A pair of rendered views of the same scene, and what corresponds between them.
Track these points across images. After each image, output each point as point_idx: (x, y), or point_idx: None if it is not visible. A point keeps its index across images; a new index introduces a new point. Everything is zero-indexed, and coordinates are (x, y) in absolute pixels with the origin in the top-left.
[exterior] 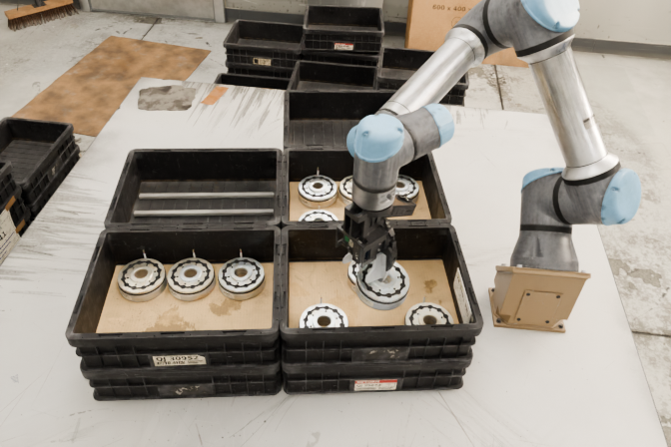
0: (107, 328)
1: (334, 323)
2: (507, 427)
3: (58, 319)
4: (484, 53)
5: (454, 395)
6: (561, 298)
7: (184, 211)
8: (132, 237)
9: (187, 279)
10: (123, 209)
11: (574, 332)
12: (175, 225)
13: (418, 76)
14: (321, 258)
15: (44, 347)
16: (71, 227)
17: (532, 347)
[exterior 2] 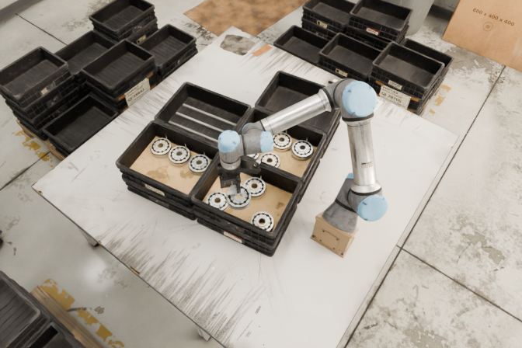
0: (137, 163)
1: (220, 203)
2: (279, 283)
3: None
4: (331, 108)
5: (266, 259)
6: (339, 241)
7: (196, 120)
8: (162, 128)
9: (175, 156)
10: (168, 110)
11: (348, 260)
12: (180, 130)
13: (286, 110)
14: None
15: None
16: (157, 105)
17: (320, 256)
